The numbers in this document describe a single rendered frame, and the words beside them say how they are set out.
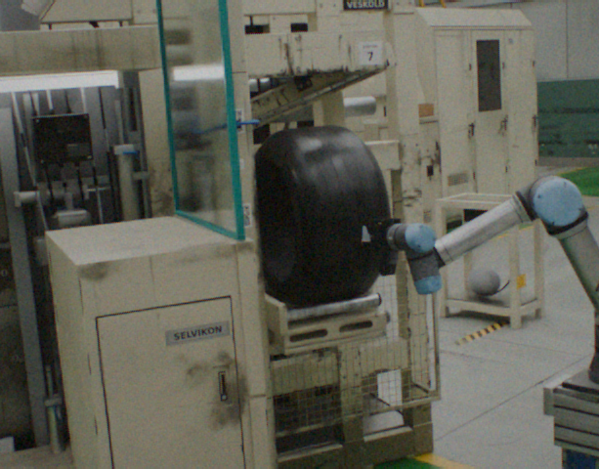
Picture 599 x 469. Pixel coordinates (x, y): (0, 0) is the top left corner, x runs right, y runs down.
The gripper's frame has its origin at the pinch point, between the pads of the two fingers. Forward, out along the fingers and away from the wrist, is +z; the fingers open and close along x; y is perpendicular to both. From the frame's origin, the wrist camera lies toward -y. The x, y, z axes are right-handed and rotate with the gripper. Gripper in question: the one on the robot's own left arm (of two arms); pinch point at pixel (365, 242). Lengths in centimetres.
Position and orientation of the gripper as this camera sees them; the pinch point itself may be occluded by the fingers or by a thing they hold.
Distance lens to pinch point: 264.3
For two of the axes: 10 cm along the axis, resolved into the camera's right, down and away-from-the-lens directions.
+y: -1.1, -9.9, -0.6
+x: -9.2, 1.2, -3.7
